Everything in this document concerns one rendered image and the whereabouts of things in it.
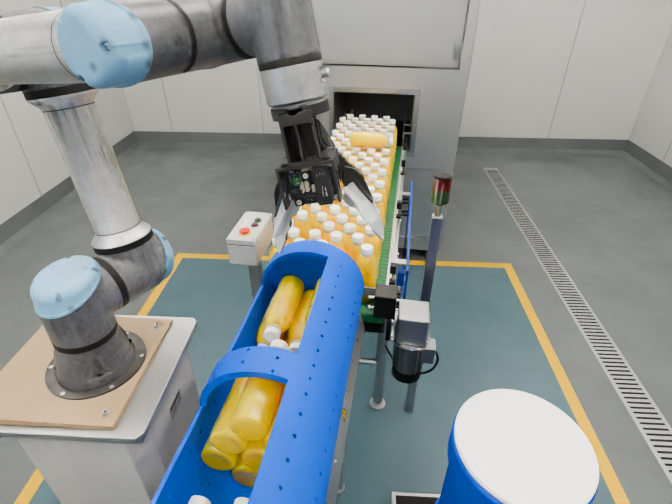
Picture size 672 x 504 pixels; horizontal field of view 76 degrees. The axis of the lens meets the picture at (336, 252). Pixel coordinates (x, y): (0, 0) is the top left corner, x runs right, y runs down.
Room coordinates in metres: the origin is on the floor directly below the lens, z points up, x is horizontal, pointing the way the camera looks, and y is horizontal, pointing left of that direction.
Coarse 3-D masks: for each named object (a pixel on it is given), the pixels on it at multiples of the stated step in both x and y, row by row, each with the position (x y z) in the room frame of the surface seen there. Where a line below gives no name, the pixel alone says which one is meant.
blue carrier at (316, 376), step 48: (336, 288) 0.82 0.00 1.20; (240, 336) 0.76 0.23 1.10; (336, 336) 0.68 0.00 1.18; (288, 384) 0.51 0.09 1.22; (336, 384) 0.57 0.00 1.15; (192, 432) 0.50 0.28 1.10; (288, 432) 0.43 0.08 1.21; (336, 432) 0.50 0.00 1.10; (192, 480) 0.44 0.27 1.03; (288, 480) 0.35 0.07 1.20
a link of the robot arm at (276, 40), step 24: (240, 0) 0.53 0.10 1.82; (264, 0) 0.51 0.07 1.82; (288, 0) 0.51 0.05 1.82; (240, 24) 0.53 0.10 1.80; (264, 24) 0.51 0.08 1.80; (288, 24) 0.51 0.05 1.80; (312, 24) 0.53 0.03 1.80; (240, 48) 0.54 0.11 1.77; (264, 48) 0.51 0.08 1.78; (288, 48) 0.50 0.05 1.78; (312, 48) 0.52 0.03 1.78
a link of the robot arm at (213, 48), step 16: (176, 0) 0.53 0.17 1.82; (192, 0) 0.55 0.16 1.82; (208, 0) 0.56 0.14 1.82; (224, 0) 0.55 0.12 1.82; (192, 16) 0.52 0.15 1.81; (208, 16) 0.54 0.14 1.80; (224, 16) 0.54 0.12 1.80; (208, 32) 0.53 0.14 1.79; (224, 32) 0.54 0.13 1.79; (208, 48) 0.53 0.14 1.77; (224, 48) 0.55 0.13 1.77; (208, 64) 0.54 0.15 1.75; (224, 64) 0.58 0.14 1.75
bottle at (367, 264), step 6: (360, 252) 1.15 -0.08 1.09; (372, 252) 1.15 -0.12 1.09; (360, 258) 1.14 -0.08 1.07; (366, 258) 1.13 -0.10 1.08; (372, 258) 1.14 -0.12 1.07; (360, 264) 1.13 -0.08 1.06; (366, 264) 1.12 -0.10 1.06; (372, 264) 1.13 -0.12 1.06; (360, 270) 1.12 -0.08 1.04; (366, 270) 1.12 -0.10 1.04; (372, 270) 1.12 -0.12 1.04; (366, 276) 1.12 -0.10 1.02; (372, 276) 1.12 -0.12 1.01; (366, 282) 1.12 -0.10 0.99; (372, 282) 1.12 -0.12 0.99; (366, 300) 1.12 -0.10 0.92; (372, 300) 1.13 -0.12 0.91
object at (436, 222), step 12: (432, 216) 1.37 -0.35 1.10; (432, 228) 1.36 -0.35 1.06; (432, 240) 1.36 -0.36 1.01; (432, 252) 1.35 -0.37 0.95; (432, 264) 1.35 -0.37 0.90; (432, 276) 1.35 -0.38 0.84; (420, 300) 1.36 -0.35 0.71; (408, 384) 1.38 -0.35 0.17; (408, 396) 1.36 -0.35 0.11; (408, 408) 1.35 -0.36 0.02
